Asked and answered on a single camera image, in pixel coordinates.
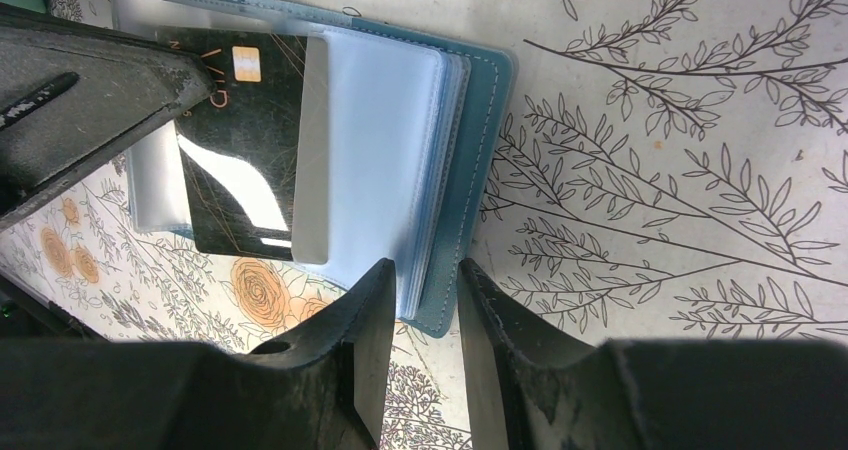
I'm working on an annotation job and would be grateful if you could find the floral patterned table mat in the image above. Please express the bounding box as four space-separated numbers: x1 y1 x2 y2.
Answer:
1 0 847 449

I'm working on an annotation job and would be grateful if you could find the black credit card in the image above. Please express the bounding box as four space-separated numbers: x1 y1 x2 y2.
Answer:
156 26 307 261

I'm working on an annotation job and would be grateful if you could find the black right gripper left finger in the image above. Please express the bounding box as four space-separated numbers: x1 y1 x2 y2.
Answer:
1 259 396 449

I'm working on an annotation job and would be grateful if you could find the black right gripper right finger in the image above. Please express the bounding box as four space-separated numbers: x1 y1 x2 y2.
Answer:
458 259 847 449

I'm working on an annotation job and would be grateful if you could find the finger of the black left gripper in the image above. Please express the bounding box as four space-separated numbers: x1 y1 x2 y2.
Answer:
1 4 214 229

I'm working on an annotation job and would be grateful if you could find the blue leather card holder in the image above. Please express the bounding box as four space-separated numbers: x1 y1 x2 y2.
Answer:
113 0 514 338

